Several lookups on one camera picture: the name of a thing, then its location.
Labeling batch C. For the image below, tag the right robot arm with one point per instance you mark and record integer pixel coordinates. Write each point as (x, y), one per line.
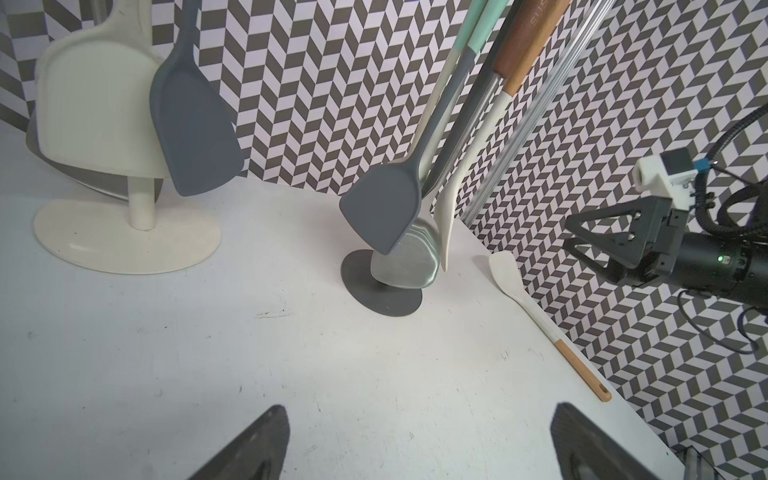
(722, 255)

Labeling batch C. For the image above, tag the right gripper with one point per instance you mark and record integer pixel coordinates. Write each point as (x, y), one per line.
(630, 221)

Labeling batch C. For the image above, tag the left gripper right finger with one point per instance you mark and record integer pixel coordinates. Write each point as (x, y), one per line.
(585, 451)

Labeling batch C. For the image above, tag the cream wide turner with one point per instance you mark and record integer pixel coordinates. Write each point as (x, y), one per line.
(93, 96)

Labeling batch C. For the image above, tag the dark grey utensil rack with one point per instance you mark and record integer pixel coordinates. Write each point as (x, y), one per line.
(355, 269)

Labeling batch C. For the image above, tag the grey spatula mint handle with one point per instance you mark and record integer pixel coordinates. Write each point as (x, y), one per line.
(386, 200)
(191, 120)

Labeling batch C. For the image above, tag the cream utensil rack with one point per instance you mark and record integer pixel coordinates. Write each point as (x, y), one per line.
(133, 237)

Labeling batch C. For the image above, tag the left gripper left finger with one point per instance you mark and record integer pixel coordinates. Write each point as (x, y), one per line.
(258, 452)

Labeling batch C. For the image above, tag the steel turner brown handle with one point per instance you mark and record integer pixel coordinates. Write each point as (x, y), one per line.
(424, 249)

